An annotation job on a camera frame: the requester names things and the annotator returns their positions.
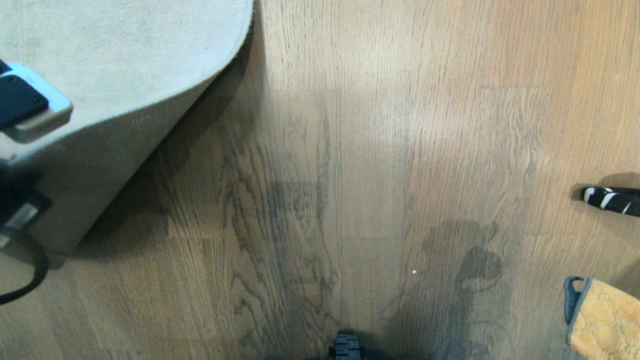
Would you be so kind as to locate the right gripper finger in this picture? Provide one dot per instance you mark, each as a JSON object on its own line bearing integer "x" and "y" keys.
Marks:
{"x": 617, "y": 201}

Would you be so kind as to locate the beige rug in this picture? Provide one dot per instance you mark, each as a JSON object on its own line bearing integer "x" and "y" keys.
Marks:
{"x": 130, "y": 55}

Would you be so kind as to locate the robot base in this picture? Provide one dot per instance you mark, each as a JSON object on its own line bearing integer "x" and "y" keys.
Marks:
{"x": 347, "y": 347}

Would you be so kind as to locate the orange cloth with grey trim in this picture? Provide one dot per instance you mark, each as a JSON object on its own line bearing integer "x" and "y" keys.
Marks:
{"x": 607, "y": 320}

